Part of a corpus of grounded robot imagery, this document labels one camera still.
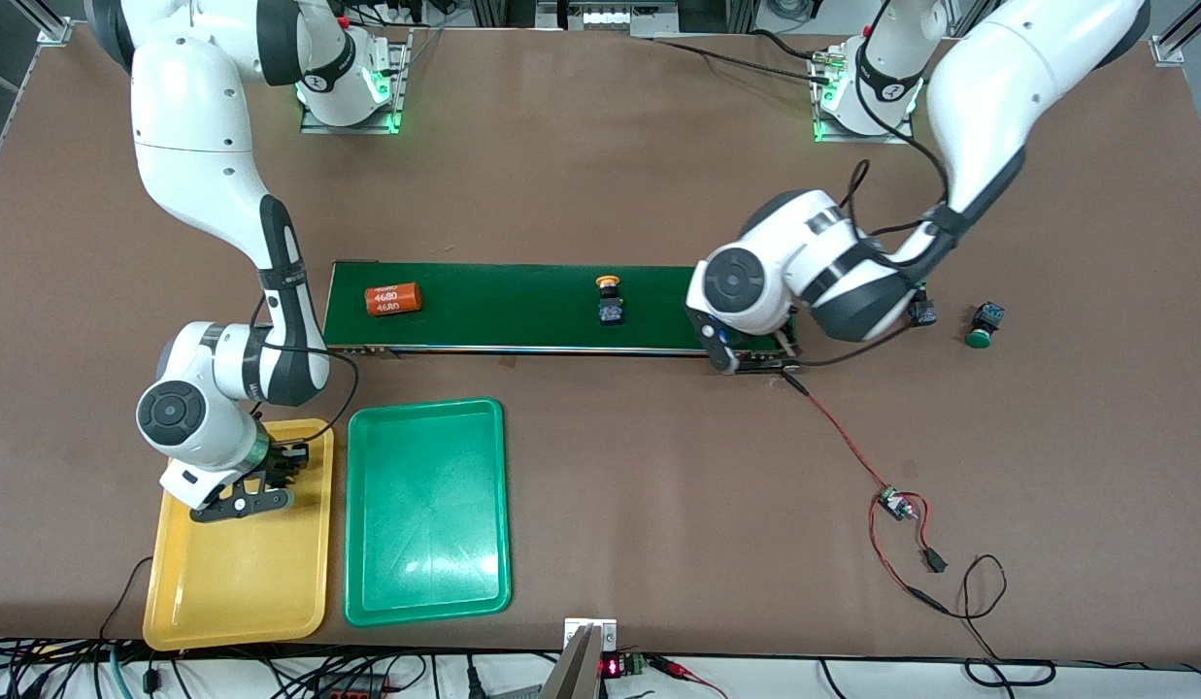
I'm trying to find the orange cylinder printed 4680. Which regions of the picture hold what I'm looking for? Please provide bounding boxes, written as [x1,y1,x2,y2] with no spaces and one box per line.
[364,282,423,319]

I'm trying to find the yellow plastic tray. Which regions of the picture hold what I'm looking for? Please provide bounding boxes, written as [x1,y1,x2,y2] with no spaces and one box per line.
[142,418,336,651]

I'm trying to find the green plastic tray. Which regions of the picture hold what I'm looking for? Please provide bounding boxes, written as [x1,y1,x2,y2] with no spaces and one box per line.
[344,397,513,628]

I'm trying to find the black power strip red switches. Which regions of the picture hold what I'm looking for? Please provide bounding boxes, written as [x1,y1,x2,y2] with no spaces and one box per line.
[314,675,392,699]

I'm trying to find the green conveyor belt unit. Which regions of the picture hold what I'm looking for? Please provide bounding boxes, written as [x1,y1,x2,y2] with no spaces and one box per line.
[318,260,803,378]

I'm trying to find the red clip lead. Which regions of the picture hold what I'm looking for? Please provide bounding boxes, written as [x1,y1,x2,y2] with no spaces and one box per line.
[649,655,727,699]

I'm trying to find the metal equipment rack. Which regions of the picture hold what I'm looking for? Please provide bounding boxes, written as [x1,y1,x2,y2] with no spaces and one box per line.
[469,0,756,40]

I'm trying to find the red pigtail with black plug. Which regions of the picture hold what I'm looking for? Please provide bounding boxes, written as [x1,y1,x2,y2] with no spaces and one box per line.
[906,495,949,574]

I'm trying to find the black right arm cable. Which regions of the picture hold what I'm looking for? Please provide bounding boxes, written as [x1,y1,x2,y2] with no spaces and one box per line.
[253,291,360,449]

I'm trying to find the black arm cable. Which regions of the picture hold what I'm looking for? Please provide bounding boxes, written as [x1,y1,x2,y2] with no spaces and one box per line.
[253,291,360,449]
[799,87,955,368]

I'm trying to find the thin black curved cable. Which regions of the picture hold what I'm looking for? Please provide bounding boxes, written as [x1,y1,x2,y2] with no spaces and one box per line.
[100,555,154,642]

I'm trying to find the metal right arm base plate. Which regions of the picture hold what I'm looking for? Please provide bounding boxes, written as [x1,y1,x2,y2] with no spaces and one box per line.
[299,27,414,135]

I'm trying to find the small metal bracket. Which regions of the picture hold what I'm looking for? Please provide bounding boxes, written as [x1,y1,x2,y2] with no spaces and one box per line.
[564,617,618,649]

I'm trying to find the grey wedge shaped mount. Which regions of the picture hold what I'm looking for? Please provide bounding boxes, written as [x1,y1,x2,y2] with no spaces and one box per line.
[540,624,606,699]

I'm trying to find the aluminium frame profile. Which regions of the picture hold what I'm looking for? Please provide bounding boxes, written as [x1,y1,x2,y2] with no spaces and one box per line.
[1149,0,1201,67]
[17,0,77,45]

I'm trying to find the red black conveyor motor cable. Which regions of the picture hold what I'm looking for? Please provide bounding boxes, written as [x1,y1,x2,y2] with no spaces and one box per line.
[780,372,892,498]

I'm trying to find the long black table cable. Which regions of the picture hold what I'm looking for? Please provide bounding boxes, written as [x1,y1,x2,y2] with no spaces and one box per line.
[649,29,839,88]

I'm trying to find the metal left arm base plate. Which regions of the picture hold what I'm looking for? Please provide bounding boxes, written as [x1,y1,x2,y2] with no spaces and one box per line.
[812,39,919,147]

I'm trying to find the red black power supply cable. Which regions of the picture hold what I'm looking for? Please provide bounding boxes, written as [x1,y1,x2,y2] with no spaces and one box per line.
[869,495,1057,685]

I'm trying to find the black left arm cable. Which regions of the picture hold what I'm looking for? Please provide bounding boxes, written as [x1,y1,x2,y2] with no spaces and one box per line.
[799,87,955,368]

